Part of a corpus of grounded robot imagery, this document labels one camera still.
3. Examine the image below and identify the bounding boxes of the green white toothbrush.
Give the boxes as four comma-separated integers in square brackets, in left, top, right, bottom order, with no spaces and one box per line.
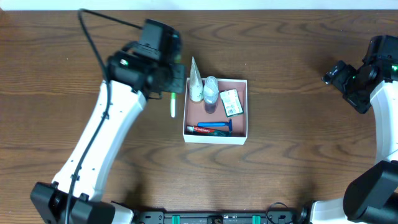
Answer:
[170,93,176,118]

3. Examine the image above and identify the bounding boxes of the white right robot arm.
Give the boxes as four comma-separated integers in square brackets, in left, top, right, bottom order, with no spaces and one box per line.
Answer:
[303,35,397,224]

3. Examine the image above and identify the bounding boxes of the red green toothpaste tube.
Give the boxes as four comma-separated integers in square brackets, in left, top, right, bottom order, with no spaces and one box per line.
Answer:
[186,126,231,137]

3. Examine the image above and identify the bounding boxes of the white box with pink interior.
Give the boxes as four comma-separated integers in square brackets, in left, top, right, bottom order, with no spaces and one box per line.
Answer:
[182,78,248,145]

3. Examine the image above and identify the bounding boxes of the green white soap box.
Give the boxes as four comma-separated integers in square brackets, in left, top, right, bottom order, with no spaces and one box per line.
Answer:
[220,89,244,118]

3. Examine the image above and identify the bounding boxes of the clear hand sanitizer bottle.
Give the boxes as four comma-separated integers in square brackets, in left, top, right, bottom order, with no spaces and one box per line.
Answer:
[203,76,219,114]

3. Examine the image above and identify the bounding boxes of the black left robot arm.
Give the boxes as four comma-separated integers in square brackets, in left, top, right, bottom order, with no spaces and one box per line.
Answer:
[30,19,186,223]

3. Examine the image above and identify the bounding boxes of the blue disposable razor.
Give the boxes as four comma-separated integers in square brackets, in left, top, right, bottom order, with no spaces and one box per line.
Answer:
[197,119,233,132]

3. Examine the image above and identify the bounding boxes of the black mounting rail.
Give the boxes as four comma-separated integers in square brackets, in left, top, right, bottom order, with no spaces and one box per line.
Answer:
[131,202,310,224]

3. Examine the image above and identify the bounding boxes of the white lotion tube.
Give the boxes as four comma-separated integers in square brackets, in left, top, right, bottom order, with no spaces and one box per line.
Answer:
[189,57,203,103]

